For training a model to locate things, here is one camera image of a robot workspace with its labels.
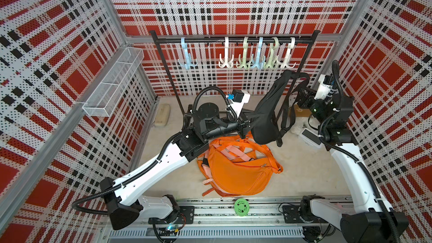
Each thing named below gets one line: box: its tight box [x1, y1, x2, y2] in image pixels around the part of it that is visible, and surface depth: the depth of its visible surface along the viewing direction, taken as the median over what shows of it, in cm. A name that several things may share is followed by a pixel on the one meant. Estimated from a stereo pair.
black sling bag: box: [245, 70, 310, 145], surface depth 56 cm
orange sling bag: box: [196, 135, 283, 197], surface depth 82 cm
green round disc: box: [234, 198, 250, 217], surface depth 74 cm
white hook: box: [218, 36, 234, 69], surface depth 70 cm
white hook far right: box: [276, 37, 297, 69], surface depth 68 cm
